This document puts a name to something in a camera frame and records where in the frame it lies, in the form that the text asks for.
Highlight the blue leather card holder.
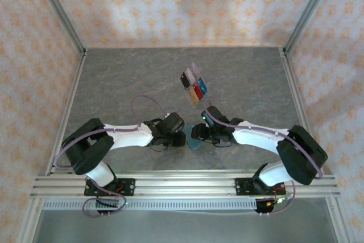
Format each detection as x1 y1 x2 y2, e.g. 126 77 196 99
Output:
183 124 209 152

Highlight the yellow credit card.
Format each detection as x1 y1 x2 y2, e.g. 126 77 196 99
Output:
188 88 201 106

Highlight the red credit card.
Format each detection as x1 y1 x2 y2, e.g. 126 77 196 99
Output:
192 83 204 100

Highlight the blue credit card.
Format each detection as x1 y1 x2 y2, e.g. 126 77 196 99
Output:
197 77 209 96

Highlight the clear acrylic card stand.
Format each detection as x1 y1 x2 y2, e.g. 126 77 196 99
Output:
179 60 210 108

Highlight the aluminium base beam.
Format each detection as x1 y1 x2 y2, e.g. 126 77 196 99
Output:
30 168 341 199

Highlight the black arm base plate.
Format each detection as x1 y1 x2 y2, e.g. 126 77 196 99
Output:
84 178 136 197
234 177 285 197

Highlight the slotted grey cable duct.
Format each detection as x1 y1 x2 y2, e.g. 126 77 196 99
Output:
41 199 258 212

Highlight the red orange wire bundle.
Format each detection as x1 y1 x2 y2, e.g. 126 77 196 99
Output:
106 184 126 200
266 186 295 207

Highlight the aluminium table side rail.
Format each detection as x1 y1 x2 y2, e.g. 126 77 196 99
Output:
45 49 88 176
280 48 325 175

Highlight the aluminium frame leg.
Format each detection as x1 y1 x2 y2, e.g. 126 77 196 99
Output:
325 197 356 243
16 197 43 243

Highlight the aluminium frame post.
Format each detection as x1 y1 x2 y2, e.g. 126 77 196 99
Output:
283 0 339 53
30 0 88 56

